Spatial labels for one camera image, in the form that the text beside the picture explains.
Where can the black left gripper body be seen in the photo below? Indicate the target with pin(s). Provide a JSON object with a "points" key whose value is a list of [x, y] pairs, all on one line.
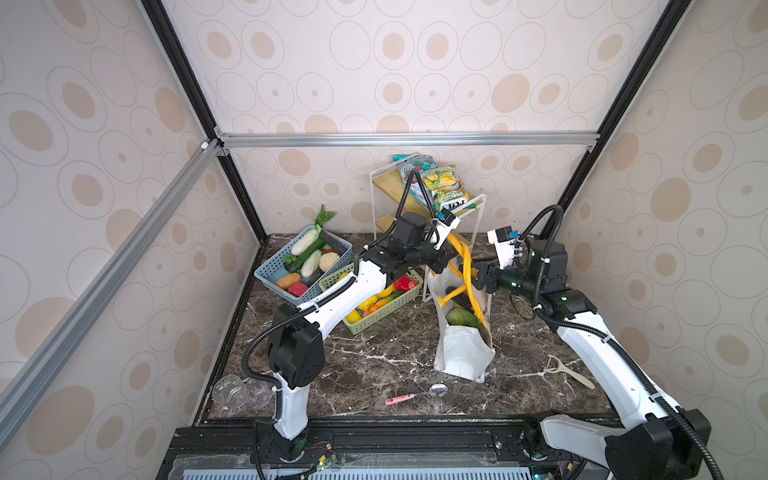
{"points": [[422, 256]]}

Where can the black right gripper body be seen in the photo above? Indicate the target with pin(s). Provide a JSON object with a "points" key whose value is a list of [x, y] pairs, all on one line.
{"points": [[514, 280]]}

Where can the green cabbage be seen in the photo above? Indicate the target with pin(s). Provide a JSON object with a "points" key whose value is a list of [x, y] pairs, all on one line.
{"points": [[462, 317]]}

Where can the white grocery bag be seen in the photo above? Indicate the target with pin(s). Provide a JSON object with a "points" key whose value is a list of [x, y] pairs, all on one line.
{"points": [[465, 347]]}

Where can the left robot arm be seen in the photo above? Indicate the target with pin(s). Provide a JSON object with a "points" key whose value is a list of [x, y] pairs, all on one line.
{"points": [[290, 353]]}

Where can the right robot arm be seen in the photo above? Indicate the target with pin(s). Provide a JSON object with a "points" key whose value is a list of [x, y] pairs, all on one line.
{"points": [[657, 438]]}

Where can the green yellow candy bag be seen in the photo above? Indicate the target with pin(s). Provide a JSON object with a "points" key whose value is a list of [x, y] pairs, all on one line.
{"points": [[445, 187]]}

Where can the colourful candy bag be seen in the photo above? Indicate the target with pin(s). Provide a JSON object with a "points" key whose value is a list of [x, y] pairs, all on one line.
{"points": [[417, 162]]}

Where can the white wooden shelf rack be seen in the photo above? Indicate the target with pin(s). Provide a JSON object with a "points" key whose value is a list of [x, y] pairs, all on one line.
{"points": [[426, 189]]}

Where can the white pumpkin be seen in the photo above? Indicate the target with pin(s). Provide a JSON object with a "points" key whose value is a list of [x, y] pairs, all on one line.
{"points": [[328, 260]]}

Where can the green plastic basket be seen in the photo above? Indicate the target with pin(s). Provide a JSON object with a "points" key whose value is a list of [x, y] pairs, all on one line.
{"points": [[403, 291]]}

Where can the white long vegetable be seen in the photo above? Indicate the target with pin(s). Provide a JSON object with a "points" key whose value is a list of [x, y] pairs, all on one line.
{"points": [[311, 264]]}

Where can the cream vegetable peeler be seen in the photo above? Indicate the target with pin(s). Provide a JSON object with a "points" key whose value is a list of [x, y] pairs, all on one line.
{"points": [[555, 366]]}

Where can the green cucumber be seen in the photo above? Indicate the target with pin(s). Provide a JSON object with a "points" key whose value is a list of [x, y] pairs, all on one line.
{"points": [[299, 261]]}

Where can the red bell pepper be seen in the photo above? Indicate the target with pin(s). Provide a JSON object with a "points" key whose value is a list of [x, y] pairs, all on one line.
{"points": [[298, 289]]}

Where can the brown bread roll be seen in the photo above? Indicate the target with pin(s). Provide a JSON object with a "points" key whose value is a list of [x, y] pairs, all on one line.
{"points": [[286, 281]]}

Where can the clear plastic cup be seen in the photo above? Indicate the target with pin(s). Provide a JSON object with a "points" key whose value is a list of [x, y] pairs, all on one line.
{"points": [[233, 393]]}

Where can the pink handled spoon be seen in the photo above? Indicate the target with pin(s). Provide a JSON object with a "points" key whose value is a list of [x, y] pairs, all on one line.
{"points": [[435, 391]]}

